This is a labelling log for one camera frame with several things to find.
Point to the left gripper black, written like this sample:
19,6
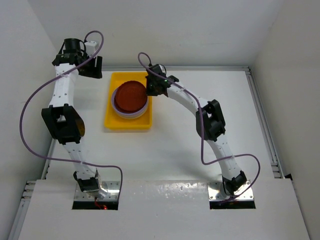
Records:
95,72

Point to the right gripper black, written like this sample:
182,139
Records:
149,91

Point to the red plate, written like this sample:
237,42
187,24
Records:
130,102
132,87

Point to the purple plate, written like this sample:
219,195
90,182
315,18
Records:
142,110
114,105

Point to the red plate front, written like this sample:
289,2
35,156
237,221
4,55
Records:
130,102

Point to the pink plate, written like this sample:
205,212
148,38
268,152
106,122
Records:
130,116

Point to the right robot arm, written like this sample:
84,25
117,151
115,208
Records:
210,123

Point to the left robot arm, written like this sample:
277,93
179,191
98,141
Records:
76,58

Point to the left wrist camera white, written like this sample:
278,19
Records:
91,47

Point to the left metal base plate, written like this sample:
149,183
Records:
108,191

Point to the metal base plate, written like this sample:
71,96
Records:
108,191
217,192

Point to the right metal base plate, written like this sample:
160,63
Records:
217,192

